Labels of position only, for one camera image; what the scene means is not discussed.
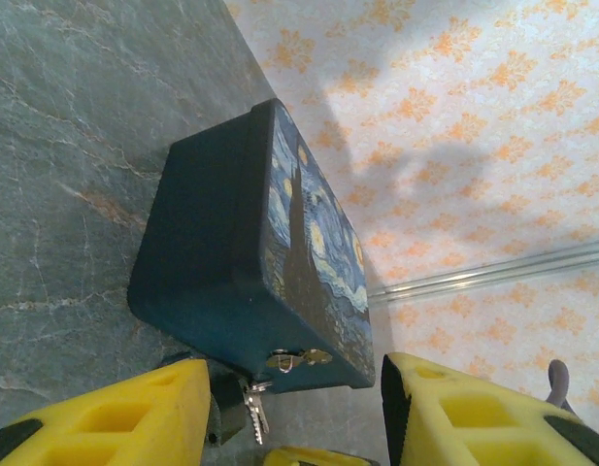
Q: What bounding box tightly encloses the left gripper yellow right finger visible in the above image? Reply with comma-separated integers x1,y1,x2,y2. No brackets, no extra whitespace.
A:
380,350,599,466

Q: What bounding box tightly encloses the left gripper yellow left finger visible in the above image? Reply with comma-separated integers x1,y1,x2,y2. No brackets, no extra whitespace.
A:
0,357,214,466

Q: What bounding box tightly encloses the small silver key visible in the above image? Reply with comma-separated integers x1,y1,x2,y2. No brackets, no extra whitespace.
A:
240,381,274,446

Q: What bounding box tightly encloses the starry night painted box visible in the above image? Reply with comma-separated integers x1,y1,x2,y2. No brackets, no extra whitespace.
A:
127,96,378,395

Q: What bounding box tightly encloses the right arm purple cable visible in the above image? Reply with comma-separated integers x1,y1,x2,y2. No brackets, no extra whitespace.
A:
544,358,582,414

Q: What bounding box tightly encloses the right aluminium corner post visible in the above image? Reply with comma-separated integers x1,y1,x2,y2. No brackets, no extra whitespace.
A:
369,250,599,305

